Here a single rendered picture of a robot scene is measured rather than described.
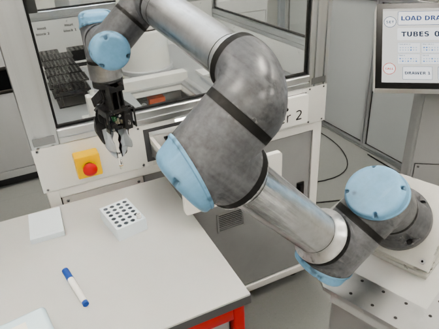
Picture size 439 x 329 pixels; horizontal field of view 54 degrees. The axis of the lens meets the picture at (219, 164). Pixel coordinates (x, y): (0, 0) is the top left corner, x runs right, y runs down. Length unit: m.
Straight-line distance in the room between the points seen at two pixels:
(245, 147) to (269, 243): 1.30
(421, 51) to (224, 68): 1.10
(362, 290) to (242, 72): 0.61
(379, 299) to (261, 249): 0.92
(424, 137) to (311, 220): 1.07
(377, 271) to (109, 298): 0.61
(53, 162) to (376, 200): 0.90
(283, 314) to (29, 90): 1.34
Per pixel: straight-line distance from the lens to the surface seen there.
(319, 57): 1.59
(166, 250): 1.13
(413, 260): 1.08
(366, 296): 1.02
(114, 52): 0.89
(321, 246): 0.84
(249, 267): 1.89
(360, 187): 0.90
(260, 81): 0.59
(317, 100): 1.64
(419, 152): 1.82
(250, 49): 0.63
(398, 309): 1.02
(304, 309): 2.00
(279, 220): 0.73
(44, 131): 1.31
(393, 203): 0.88
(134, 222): 1.18
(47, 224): 1.29
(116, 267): 1.11
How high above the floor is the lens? 1.48
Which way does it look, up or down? 30 degrees down
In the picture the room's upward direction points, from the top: 3 degrees counter-clockwise
